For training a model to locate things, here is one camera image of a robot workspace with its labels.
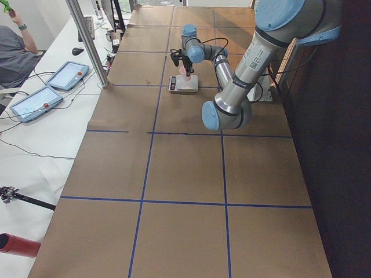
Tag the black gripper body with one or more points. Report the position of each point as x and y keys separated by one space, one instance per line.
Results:
x=187 y=62

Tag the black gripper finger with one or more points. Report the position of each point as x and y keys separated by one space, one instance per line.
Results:
x=189 y=70

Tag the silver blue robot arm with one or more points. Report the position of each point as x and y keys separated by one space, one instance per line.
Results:
x=193 y=51
x=278 y=23

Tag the silver digital kitchen scale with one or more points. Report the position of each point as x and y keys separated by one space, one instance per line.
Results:
x=183 y=84

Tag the black keyboard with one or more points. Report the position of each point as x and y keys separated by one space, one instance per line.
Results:
x=89 y=25

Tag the black computer mouse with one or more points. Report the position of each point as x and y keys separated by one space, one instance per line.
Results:
x=76 y=51

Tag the upper blue teach pendant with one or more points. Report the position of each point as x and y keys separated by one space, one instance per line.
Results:
x=68 y=76

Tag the blue teach pendant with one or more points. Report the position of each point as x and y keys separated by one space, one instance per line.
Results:
x=68 y=76
x=36 y=104

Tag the lower blue teach pendant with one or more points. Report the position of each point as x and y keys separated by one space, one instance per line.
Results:
x=36 y=104

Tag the person in grey shirt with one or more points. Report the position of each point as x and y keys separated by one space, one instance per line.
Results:
x=19 y=53

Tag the red cylinder bottle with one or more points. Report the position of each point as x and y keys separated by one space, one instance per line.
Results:
x=11 y=244

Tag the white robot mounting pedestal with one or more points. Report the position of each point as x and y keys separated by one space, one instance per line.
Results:
x=261 y=90

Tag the aluminium frame post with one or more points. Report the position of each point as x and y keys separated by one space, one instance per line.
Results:
x=77 y=16

